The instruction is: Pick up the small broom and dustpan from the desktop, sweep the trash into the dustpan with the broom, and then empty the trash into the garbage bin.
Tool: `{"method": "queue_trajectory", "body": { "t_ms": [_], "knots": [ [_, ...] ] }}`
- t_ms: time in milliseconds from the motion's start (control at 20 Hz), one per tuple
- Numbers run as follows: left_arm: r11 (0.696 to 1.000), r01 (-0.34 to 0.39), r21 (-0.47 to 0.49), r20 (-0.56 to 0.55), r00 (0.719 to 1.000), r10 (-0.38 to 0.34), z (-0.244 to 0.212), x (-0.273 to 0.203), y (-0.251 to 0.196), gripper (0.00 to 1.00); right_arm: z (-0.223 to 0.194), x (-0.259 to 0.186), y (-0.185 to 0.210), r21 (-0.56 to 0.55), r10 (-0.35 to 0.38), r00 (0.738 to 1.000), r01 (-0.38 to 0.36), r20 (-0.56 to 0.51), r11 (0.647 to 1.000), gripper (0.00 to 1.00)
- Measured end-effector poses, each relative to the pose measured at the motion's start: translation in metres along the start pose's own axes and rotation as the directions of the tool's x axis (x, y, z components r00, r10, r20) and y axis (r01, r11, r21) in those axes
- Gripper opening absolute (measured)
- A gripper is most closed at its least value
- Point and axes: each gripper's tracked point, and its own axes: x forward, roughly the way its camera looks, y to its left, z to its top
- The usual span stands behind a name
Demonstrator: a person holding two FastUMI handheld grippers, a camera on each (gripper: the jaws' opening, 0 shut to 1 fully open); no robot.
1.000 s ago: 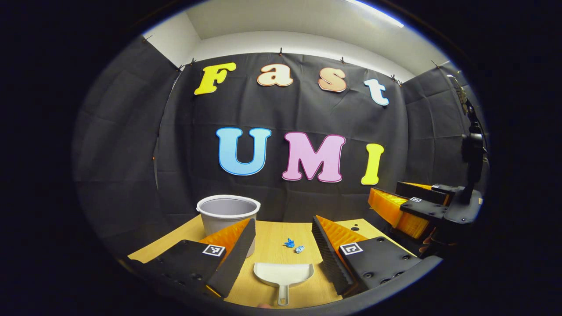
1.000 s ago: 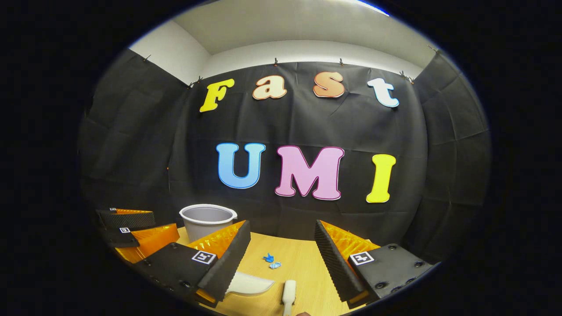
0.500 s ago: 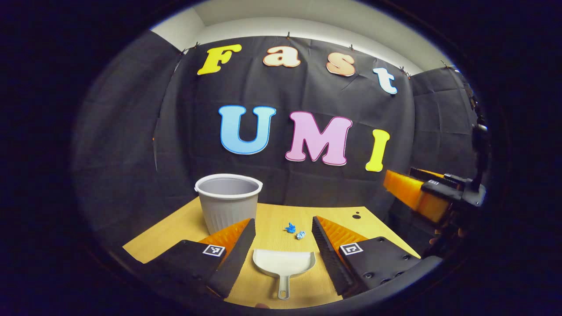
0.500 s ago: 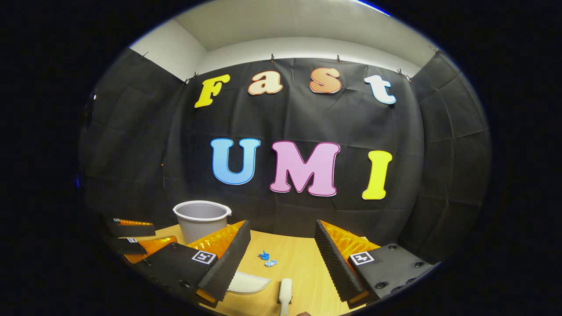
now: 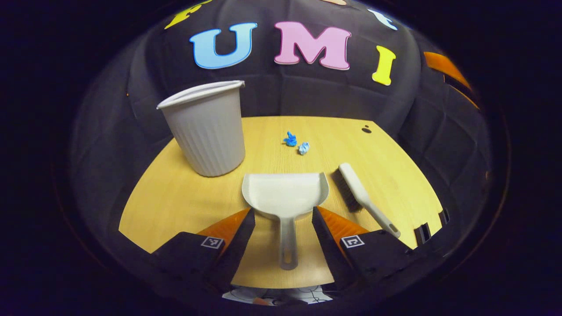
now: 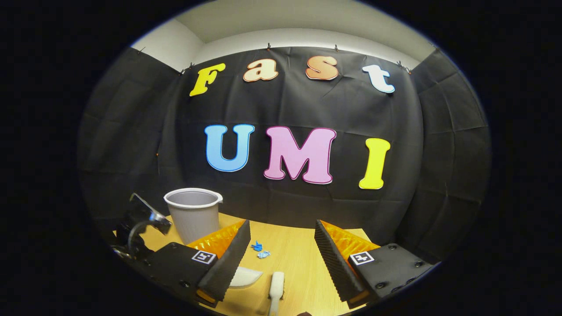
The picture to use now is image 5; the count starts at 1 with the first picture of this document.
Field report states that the small white broom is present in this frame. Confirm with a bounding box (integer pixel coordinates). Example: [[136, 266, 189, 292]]
[[331, 163, 401, 239]]

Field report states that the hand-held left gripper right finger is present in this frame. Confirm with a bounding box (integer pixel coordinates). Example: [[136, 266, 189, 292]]
[[311, 206, 417, 289]]

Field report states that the wooden desktop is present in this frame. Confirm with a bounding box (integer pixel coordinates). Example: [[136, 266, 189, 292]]
[[119, 116, 444, 289]]

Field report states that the white plastic dustpan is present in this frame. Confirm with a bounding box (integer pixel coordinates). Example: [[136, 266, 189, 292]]
[[241, 172, 330, 271]]

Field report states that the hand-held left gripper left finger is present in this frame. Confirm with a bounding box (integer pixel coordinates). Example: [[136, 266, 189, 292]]
[[150, 207, 257, 290]]

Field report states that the grey ribbed garbage bin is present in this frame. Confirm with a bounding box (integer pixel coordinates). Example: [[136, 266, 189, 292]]
[[156, 80, 246, 178]]

